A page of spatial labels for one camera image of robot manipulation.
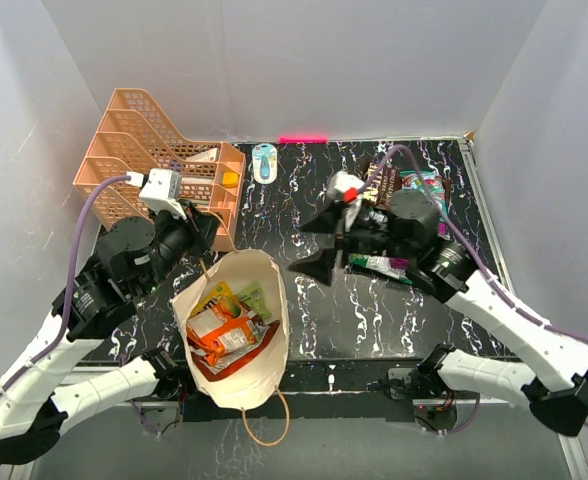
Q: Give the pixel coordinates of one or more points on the orange red snack pack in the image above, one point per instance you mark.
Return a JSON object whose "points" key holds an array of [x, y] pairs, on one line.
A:
{"points": [[226, 327]]}

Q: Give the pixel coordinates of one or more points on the yellow sticky note pad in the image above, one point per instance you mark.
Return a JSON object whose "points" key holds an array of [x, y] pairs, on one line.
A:
{"points": [[230, 180]]}

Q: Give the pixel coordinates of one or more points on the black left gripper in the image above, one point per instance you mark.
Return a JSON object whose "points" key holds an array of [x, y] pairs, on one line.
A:
{"points": [[202, 226]]}

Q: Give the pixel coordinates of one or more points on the small white box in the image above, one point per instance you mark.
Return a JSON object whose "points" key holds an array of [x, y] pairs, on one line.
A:
{"points": [[208, 156]]}

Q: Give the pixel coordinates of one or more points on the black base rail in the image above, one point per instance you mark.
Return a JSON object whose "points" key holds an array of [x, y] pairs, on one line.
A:
{"points": [[366, 389]]}

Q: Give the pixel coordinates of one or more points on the blue correction tape package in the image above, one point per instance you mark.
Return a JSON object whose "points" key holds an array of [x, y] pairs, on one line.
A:
{"points": [[264, 163]]}

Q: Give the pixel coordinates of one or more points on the peach plastic desk organizer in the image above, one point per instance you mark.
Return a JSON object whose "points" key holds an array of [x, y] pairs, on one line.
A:
{"points": [[136, 135]]}

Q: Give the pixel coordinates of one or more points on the beige paper bag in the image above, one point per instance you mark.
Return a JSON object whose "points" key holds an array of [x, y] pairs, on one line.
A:
{"points": [[254, 384]]}

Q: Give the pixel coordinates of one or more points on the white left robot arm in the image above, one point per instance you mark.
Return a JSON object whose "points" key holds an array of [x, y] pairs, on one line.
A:
{"points": [[131, 260]]}

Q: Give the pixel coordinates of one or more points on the green snack bag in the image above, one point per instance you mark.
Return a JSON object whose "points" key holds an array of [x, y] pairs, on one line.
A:
{"points": [[389, 267]]}

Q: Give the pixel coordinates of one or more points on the light green snack pack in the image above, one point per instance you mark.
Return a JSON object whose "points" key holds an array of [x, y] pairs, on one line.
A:
{"points": [[253, 296]]}

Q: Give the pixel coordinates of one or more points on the pink tape strip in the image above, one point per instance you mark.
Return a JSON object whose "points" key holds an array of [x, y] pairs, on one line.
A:
{"points": [[302, 138]]}

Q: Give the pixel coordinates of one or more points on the purple blackcurrant candy bag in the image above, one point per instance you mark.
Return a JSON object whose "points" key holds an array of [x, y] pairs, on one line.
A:
{"points": [[412, 242]]}

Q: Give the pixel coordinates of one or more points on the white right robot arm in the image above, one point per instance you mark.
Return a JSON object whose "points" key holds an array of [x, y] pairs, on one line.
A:
{"points": [[550, 376]]}

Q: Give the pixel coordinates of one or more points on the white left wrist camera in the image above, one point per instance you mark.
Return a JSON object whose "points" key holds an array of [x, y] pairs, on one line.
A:
{"points": [[161, 192]]}

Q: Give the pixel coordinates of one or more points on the yellow M&M's candy pack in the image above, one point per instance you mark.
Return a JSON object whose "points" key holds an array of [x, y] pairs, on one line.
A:
{"points": [[218, 292]]}

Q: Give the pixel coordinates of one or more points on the brown Kettle chips bag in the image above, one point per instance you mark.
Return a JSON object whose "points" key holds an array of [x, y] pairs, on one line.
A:
{"points": [[383, 186]]}

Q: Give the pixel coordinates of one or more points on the teal Fox's mint candy bag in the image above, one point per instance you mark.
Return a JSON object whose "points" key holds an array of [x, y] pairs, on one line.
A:
{"points": [[439, 187]]}

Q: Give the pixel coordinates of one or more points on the red Doritos chips bag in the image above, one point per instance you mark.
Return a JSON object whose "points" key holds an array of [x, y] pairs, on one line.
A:
{"points": [[233, 362]]}

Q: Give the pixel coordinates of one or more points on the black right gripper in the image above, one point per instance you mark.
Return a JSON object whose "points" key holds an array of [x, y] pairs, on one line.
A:
{"points": [[318, 266]]}

